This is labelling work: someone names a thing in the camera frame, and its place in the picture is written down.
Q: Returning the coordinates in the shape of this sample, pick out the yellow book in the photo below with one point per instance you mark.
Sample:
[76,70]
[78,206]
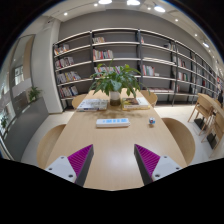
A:
[136,108]

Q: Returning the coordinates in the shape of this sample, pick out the leafy background potted plant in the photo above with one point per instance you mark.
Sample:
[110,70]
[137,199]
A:
[33,94]

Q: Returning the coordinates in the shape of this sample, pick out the round-backed wooden chair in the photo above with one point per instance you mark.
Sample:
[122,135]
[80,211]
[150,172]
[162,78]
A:
[181,136]
[79,100]
[151,97]
[48,145]

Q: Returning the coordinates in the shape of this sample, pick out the picture cover white book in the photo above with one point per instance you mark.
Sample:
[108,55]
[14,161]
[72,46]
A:
[135,102]

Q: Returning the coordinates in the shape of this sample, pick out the green potted plant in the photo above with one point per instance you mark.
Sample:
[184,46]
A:
[113,81]

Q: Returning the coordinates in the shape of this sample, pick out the group of wooden slat chairs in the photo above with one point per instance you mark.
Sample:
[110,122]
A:
[200,106]

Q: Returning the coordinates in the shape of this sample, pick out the group of ceiling lights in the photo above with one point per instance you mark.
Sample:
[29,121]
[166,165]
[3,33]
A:
[133,2]

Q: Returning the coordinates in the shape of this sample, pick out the pale cover book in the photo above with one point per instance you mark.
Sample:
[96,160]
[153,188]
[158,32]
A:
[91,105]

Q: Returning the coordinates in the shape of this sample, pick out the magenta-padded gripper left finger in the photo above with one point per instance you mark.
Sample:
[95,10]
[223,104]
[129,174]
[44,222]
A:
[77,160]

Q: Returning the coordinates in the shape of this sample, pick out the grey shelf unit with books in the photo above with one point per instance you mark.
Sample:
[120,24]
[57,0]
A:
[101,54]

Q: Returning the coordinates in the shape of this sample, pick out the white power strip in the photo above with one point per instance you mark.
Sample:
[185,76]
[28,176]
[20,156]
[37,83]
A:
[113,122]

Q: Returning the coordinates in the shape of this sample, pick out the small background potted plant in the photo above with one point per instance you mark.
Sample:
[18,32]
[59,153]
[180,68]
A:
[3,122]

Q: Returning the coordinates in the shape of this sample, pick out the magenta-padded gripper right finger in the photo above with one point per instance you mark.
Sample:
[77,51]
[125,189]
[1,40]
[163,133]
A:
[150,160]

